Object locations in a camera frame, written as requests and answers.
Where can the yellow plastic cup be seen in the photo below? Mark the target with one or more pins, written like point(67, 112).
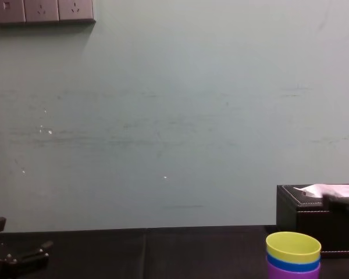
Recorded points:
point(293, 253)

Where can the purple plastic cup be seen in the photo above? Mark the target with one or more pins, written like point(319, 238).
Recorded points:
point(291, 275)

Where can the blue plastic cup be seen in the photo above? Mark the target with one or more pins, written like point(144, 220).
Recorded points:
point(291, 266)

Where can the grey wall socket panel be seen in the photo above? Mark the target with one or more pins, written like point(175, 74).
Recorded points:
point(42, 11)

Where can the black leather tissue box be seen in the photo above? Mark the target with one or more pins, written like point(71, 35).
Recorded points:
point(308, 232)

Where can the white tissue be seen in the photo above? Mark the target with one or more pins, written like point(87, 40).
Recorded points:
point(317, 190)

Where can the black table cloth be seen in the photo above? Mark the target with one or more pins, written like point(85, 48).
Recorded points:
point(163, 255)

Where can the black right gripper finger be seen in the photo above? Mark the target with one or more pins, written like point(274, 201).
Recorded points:
point(344, 203)

